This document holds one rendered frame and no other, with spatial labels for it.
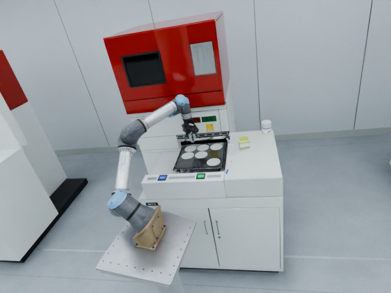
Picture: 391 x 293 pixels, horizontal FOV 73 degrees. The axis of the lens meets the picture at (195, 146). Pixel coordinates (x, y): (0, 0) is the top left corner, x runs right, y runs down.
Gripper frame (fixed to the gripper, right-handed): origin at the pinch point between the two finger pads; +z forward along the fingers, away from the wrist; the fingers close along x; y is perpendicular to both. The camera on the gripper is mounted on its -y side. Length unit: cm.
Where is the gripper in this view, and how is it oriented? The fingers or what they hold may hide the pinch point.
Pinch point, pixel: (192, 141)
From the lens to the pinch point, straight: 205.4
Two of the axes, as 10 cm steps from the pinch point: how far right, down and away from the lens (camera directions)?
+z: 1.7, 8.6, 4.9
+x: -8.5, 3.8, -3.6
